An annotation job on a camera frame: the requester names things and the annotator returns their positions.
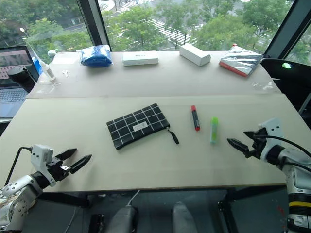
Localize white angled cardboard box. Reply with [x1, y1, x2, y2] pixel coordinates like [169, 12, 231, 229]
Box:
[179, 43, 211, 67]

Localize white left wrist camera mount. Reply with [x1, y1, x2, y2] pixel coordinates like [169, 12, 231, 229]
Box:
[31, 144, 57, 187]

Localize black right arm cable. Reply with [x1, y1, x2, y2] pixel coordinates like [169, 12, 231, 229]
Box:
[255, 135, 311, 173]

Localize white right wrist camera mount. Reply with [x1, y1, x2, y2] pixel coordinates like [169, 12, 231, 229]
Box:
[258, 118, 283, 159]

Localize green glue stick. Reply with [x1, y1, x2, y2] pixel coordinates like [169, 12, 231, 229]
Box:
[209, 116, 219, 145]

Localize laptop computer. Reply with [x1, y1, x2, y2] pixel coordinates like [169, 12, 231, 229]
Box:
[0, 45, 39, 119]

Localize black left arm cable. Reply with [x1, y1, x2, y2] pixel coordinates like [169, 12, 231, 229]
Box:
[4, 146, 33, 187]

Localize red black marker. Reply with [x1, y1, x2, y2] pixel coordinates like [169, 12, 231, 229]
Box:
[190, 104, 201, 132]

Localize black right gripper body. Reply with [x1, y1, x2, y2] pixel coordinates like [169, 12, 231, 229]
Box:
[244, 128, 268, 160]

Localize flat white box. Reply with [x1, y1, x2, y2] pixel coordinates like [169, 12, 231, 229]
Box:
[121, 50, 159, 67]

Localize black cylinder object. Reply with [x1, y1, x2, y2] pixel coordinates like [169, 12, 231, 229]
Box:
[8, 67, 37, 94]

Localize red striped packet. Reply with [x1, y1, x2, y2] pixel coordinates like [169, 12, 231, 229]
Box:
[219, 43, 264, 78]

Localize black checkered pencil pouch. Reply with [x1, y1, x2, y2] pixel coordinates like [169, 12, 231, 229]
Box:
[106, 103, 180, 150]

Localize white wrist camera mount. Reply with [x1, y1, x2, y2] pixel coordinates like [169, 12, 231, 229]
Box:
[258, 118, 283, 159]
[31, 144, 57, 187]

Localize white cable under table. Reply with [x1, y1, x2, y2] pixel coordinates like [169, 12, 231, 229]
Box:
[126, 190, 141, 207]

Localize blue plastic bag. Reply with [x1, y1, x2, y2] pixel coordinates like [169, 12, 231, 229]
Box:
[76, 44, 114, 68]

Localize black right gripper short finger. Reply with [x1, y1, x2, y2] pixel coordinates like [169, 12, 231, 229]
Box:
[243, 130, 258, 140]

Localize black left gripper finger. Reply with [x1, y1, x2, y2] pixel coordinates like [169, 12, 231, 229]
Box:
[56, 148, 78, 161]
[69, 154, 92, 175]

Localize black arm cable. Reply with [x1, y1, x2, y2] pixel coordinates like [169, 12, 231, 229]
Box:
[4, 146, 33, 187]
[255, 135, 311, 173]

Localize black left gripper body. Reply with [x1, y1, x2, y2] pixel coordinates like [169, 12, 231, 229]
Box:
[46, 157, 72, 182]

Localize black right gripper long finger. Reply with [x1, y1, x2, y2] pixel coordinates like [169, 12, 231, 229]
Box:
[226, 138, 251, 154]

